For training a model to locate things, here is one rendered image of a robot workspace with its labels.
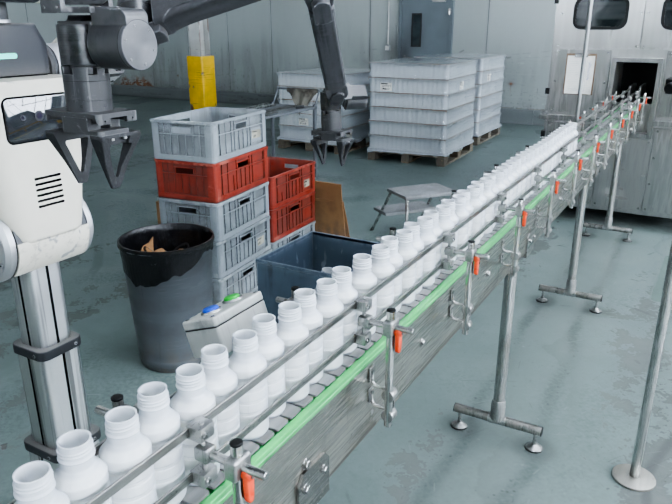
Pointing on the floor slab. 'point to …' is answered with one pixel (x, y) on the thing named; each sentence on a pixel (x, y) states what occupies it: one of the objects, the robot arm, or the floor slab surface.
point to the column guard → (201, 81)
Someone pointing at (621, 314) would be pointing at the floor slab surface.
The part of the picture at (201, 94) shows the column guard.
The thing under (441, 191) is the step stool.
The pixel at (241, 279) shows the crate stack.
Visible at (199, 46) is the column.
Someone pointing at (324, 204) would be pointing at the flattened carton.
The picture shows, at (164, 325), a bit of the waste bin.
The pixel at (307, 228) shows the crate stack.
